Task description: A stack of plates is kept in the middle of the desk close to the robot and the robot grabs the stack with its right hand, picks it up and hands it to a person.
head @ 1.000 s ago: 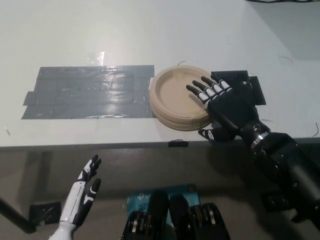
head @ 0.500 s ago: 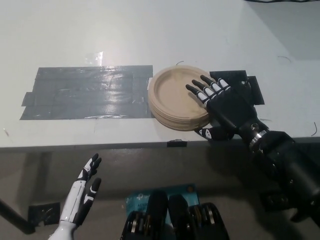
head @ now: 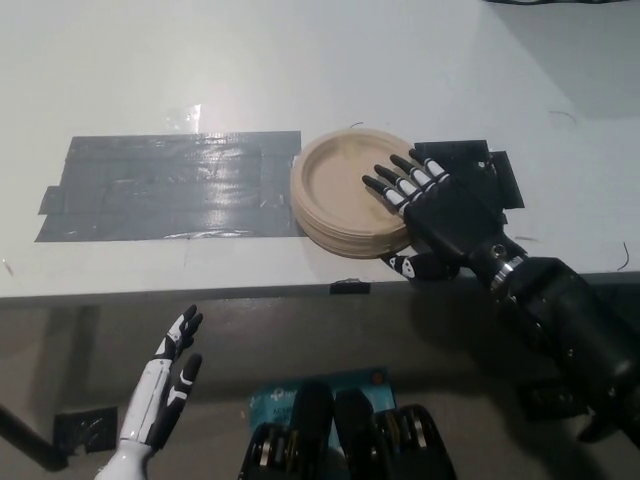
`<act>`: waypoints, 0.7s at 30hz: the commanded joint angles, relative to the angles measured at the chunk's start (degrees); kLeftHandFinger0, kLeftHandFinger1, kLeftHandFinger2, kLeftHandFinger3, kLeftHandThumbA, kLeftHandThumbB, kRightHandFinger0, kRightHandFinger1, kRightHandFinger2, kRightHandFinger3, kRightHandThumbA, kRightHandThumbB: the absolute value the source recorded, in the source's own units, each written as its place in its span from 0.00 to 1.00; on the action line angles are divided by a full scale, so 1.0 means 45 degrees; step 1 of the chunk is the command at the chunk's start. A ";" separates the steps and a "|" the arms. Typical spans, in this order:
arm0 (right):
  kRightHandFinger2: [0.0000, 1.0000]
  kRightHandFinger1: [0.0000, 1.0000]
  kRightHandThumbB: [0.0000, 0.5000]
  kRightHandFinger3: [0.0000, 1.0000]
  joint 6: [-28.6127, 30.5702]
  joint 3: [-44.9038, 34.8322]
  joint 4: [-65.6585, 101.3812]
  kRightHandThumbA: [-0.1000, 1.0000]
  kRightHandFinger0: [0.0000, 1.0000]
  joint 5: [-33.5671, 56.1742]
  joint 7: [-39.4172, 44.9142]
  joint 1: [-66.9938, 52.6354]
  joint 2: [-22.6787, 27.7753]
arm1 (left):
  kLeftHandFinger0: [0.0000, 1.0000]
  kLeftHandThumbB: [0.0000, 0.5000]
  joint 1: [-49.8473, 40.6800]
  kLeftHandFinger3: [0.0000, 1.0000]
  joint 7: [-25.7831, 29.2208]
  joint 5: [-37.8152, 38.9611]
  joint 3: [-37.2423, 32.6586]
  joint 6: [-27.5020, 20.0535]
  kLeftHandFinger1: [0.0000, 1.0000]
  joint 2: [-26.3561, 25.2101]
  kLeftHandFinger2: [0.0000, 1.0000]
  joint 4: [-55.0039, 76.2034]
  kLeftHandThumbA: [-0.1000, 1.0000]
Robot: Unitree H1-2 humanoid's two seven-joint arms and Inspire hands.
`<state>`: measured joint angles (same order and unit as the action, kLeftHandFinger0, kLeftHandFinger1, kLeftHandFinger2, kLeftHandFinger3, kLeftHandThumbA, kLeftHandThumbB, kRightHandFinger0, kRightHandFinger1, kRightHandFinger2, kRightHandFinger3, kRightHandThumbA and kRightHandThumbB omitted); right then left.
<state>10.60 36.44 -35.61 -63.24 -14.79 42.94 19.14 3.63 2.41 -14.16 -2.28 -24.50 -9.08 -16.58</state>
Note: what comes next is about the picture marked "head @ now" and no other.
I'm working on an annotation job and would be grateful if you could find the teal cardboard box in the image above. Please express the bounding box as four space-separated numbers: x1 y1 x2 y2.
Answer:
248 368 399 441

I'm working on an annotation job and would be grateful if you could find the small black tape strip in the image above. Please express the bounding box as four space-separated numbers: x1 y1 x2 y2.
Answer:
329 277 372 296

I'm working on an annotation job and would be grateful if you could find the clear tape piece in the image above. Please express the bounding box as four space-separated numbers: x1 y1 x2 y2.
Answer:
164 103 204 134

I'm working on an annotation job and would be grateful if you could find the black cables bundle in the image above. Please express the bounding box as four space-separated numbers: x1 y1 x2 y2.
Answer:
482 0 640 9

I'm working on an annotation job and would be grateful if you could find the beige paper plate stack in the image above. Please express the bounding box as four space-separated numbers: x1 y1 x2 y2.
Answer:
289 127 416 260

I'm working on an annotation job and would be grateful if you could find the dark slanted table leg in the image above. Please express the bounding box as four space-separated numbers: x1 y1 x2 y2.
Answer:
576 413 624 444

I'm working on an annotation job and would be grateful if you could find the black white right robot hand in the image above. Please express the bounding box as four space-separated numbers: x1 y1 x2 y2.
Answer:
361 148 529 285

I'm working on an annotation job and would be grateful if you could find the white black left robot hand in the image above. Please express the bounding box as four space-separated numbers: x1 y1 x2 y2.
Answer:
117 304 204 452

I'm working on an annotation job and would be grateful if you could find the black tape square patch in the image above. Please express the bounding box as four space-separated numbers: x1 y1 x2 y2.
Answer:
412 139 526 225

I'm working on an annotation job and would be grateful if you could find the black floor tape patch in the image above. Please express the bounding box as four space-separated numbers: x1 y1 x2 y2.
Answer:
519 383 591 421
53 405 119 456

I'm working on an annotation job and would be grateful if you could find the black slanted table leg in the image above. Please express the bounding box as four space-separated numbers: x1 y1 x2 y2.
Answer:
0 402 67 472

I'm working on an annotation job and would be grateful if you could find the grey duct tape patch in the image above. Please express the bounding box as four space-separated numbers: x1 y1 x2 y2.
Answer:
33 130 303 244

